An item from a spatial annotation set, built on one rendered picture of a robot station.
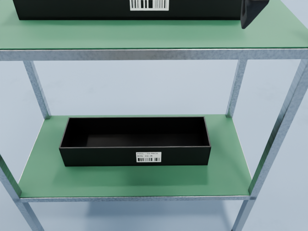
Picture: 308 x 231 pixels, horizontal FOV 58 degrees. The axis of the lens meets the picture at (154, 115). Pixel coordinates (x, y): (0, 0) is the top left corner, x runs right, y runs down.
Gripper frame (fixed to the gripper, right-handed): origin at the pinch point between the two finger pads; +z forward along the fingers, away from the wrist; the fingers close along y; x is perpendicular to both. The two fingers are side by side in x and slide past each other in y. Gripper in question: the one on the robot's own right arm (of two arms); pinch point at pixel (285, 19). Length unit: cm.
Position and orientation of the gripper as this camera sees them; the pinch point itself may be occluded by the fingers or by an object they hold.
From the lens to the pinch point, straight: 37.6
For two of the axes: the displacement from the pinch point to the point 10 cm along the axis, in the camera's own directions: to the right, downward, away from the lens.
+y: -10.0, 0.0, -0.2
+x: 0.1, 9.3, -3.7
